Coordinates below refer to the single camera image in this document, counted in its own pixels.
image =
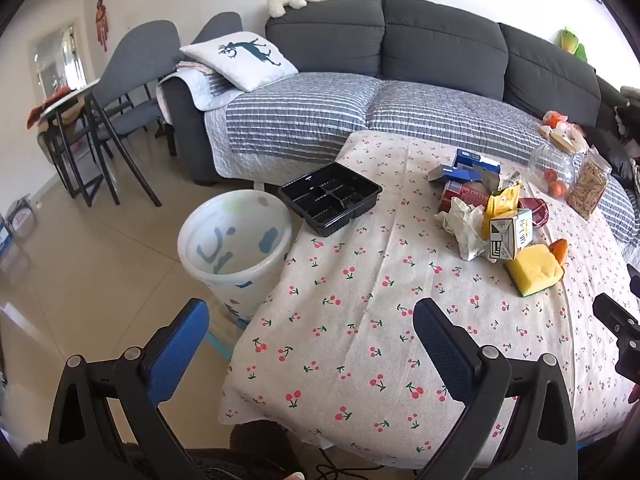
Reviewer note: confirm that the crumpled white tissue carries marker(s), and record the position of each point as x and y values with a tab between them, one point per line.
465	225

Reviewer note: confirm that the red plaid pouch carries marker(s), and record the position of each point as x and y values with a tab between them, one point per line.
537	212

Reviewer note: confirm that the clear glass jar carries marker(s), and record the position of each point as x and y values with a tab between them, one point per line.
542	157

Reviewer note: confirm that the bag of oranges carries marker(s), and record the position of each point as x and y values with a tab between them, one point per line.
555	120

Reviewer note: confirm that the dark grey sofa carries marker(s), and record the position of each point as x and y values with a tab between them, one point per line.
440	35

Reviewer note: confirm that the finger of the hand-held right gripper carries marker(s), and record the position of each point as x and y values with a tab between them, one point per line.
635	272
612	312

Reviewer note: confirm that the blue storage box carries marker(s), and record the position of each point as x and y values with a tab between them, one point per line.
6	237

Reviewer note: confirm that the white deer print pillow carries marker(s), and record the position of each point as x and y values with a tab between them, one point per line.
240	65

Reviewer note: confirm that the red wall ornament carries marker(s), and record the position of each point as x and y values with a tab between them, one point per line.
101	17

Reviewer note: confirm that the black clothing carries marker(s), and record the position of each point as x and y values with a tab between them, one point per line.
612	145

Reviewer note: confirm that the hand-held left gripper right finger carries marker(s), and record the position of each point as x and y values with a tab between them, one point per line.
445	355

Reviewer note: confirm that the white top dining table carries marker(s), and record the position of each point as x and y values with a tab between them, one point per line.
70	97

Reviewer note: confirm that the orange carrot toy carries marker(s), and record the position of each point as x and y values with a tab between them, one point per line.
560	250

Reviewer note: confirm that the green plush toy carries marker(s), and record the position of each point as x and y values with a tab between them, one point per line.
572	42

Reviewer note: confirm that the red drink can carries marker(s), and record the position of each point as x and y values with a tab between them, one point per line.
452	195

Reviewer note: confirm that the small orange tomato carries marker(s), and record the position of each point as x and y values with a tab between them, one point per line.
558	189
551	175

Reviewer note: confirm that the yellow sponge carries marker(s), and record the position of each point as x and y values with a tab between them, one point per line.
535	267

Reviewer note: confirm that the white plastic trash bin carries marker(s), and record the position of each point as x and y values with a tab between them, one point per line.
235	280

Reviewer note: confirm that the dark fuzzy cloth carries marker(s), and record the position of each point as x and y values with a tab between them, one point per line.
260	440

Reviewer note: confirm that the black plastic food tray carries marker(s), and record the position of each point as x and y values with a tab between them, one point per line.
327	200

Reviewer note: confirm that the grey striped quilt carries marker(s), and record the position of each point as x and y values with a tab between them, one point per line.
300	110

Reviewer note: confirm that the wooden jar lid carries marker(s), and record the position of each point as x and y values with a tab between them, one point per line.
565	140

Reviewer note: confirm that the cherry print tablecloth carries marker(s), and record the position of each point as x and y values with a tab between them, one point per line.
380	310

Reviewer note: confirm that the white framed doorway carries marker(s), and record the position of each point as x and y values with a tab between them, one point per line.
57	57

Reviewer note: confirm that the clear jar of biscuit sticks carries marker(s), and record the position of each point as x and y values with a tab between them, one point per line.
590	185

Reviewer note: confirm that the blue and white cardboard box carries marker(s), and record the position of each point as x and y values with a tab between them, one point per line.
457	174
475	160

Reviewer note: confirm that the white and yellow carton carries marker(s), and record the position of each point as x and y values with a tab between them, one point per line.
510	235

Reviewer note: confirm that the yellow snack bag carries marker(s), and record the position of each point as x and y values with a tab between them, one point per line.
502	202

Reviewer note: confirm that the grey chair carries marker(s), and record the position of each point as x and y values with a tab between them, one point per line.
135	60
220	27

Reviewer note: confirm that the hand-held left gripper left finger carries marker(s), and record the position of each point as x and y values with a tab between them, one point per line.
179	352

